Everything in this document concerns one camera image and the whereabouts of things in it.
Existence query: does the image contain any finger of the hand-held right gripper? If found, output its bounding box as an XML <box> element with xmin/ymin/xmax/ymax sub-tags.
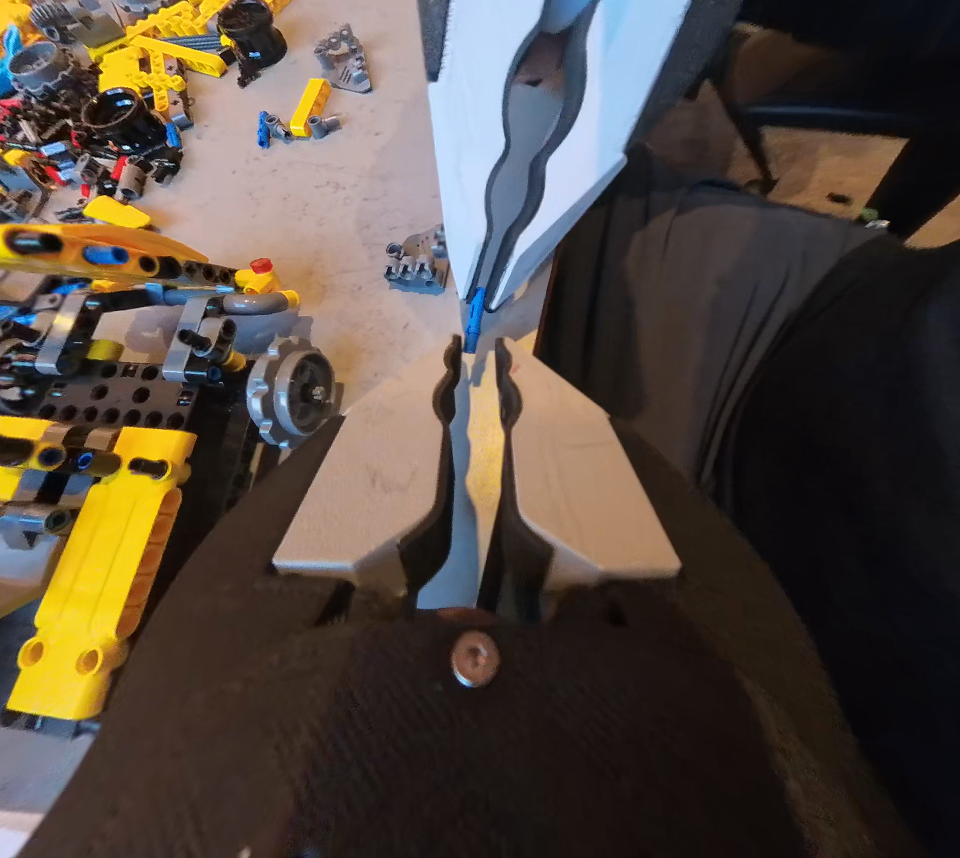
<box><xmin>427</xmin><ymin>0</ymin><xmax>556</xmax><ymax>289</ymax></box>
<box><xmin>489</xmin><ymin>0</ymin><xmax>695</xmax><ymax>313</ymax></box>

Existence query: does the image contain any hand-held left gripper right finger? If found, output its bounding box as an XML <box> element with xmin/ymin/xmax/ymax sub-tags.
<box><xmin>491</xmin><ymin>336</ymin><xmax>684</xmax><ymax>610</ymax></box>

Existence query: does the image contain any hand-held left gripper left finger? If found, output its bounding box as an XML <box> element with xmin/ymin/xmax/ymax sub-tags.
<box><xmin>271</xmin><ymin>335</ymin><xmax>462</xmax><ymax>610</ymax></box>

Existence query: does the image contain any short yellow beam piece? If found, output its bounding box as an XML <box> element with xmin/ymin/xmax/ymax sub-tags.
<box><xmin>288</xmin><ymin>78</ymin><xmax>333</xmax><ymax>139</ymax></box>

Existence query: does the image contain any black mesh office chair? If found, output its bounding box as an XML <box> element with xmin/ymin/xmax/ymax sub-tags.
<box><xmin>720</xmin><ymin>21</ymin><xmax>960</xmax><ymax>244</ymax></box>

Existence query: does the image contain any person's grey trouser leg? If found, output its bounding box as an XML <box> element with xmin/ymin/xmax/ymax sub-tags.
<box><xmin>540</xmin><ymin>145</ymin><xmax>894</xmax><ymax>492</ymax></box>

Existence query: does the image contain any black spoked wheel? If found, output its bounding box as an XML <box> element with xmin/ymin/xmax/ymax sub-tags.
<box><xmin>217</xmin><ymin>0</ymin><xmax>290</xmax><ymax>87</ymax></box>

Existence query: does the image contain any yellow black toy brick vehicle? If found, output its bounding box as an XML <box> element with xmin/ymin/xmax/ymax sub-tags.
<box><xmin>0</xmin><ymin>222</ymin><xmax>346</xmax><ymax>739</ymax></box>

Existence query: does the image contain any pile of toy brick pieces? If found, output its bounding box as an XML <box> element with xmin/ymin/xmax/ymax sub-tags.
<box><xmin>0</xmin><ymin>0</ymin><xmax>376</xmax><ymax>233</ymax></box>

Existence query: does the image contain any black wheel hub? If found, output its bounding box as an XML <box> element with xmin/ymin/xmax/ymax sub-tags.
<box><xmin>81</xmin><ymin>87</ymin><xmax>172</xmax><ymax>158</ymax></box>

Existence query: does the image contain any yellow curved panel piece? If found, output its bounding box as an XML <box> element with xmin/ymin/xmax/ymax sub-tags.
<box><xmin>82</xmin><ymin>195</ymin><xmax>153</xmax><ymax>231</ymax></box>

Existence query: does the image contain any grey toothed wheel hub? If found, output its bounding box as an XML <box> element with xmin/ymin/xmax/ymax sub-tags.
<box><xmin>15</xmin><ymin>40</ymin><xmax>76</xmax><ymax>98</ymax></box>

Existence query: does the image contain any blue yellow brick assembly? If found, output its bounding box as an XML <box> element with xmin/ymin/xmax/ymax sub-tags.
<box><xmin>0</xmin><ymin>0</ymin><xmax>46</xmax><ymax>98</ymax></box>

